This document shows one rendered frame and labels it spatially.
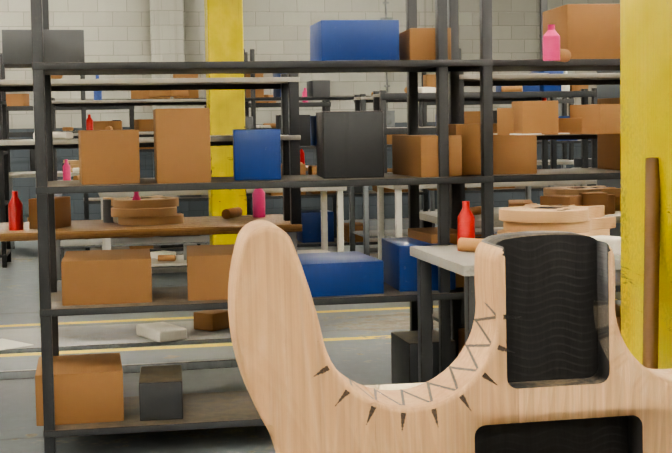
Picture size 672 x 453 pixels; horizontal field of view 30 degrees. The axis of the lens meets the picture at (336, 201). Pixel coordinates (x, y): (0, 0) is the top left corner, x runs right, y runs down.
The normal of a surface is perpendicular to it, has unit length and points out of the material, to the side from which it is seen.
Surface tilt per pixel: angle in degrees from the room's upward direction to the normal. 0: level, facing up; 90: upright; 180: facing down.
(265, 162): 90
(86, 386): 90
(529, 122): 90
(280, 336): 90
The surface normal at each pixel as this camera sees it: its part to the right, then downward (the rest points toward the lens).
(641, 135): -0.98, 0.03
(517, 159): 0.15, 0.06
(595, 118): -0.88, 0.04
